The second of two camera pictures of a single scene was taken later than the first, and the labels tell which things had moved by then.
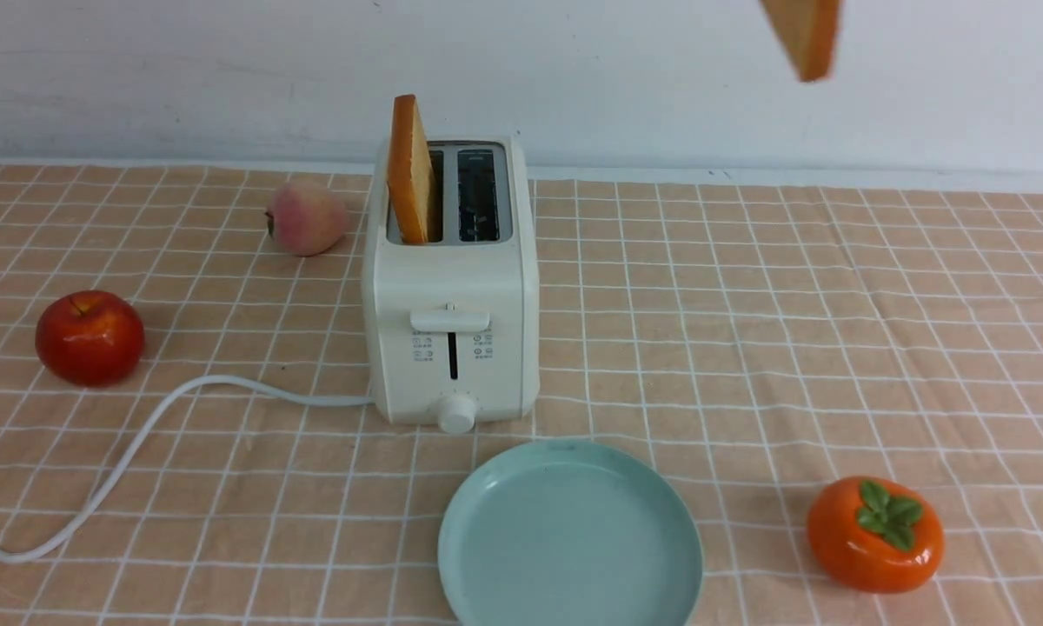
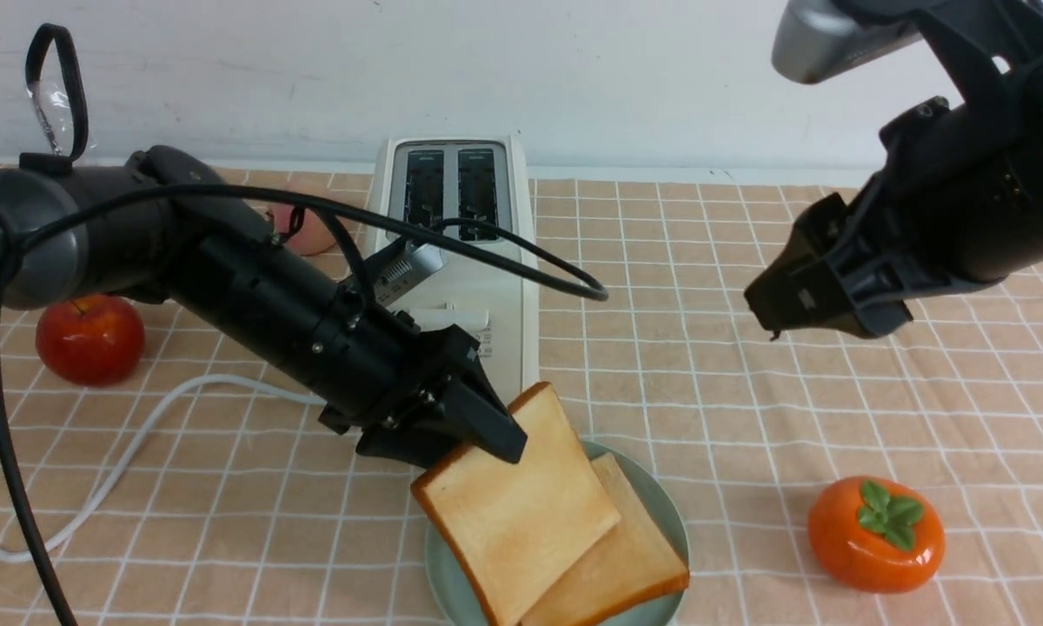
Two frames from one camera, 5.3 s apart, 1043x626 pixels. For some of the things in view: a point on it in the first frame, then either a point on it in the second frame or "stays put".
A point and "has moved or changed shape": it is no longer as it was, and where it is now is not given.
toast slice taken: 410,177 -> 522,529
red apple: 90,338 stays put
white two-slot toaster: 450,285 stays put
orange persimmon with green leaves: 874,536 stays put
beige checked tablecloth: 763,342 stays put
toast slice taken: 807,30 has moved or changed shape
